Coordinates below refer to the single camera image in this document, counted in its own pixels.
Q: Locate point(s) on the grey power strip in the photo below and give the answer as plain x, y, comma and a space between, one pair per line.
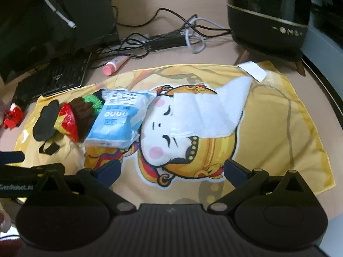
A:
134, 41

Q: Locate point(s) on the brown green crochet item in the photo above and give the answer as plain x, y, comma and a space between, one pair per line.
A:
85, 110

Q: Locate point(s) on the pink lip balm tube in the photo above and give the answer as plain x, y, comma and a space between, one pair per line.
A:
114, 65

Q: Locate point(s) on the blue white wipes packet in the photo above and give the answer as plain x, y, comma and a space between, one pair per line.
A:
117, 124

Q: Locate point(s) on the black power adapter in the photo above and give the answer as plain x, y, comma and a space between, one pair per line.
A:
162, 42

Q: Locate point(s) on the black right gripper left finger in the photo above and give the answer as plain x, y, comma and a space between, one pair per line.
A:
98, 182

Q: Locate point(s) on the black computer monitor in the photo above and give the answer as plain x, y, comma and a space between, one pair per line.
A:
36, 31

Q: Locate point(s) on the red black toy figure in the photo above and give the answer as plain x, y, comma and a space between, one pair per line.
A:
13, 117

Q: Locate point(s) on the white wipe cloth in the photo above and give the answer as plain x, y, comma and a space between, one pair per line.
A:
207, 115

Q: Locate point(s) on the black keyboard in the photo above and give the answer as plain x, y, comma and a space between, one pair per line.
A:
60, 75

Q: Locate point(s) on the black humidifier appliance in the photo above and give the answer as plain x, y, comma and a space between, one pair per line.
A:
273, 27

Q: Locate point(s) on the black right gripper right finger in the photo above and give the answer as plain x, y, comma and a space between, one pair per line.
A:
246, 182

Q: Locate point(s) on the yellow cartoon printed mat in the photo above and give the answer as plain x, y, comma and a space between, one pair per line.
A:
275, 133

